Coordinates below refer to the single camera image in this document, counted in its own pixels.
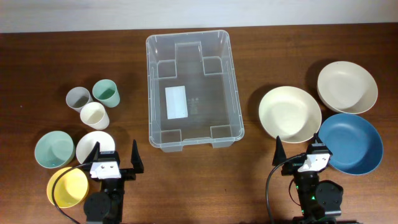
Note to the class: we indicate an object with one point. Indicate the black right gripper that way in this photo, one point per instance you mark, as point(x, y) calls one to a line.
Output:
point(280, 155)

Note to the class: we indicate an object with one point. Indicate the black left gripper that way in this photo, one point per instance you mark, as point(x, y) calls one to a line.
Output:
point(130, 173)

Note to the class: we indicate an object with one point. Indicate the cream large bowl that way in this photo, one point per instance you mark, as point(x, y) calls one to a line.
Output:
point(290, 113)

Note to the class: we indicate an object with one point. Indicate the blue large bowl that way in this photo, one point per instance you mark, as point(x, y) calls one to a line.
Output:
point(356, 145)

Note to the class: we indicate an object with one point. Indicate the beige large bowl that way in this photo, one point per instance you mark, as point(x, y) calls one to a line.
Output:
point(346, 87)

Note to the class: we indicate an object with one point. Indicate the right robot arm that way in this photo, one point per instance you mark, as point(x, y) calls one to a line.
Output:
point(319, 201)

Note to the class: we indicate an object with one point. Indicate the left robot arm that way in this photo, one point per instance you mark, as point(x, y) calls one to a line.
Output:
point(106, 206)

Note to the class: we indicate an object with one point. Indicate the white small bowl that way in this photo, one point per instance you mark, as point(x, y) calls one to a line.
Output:
point(88, 141)

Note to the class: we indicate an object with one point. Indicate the cream plastic cup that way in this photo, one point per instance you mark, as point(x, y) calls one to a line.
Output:
point(95, 116)

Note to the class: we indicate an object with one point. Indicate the yellow small bowl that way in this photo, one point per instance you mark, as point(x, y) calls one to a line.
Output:
point(71, 189)

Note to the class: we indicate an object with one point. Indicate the green small bowl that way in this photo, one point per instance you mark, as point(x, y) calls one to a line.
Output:
point(55, 149)

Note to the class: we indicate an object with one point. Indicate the green plastic cup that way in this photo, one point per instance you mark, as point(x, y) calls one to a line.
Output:
point(106, 92)

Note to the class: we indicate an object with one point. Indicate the grey plastic cup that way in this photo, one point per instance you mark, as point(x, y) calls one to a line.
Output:
point(77, 98)

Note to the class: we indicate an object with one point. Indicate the white label in bin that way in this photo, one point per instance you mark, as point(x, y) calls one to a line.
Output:
point(176, 102)

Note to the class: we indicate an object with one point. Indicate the clear plastic storage bin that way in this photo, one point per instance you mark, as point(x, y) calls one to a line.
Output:
point(202, 62)

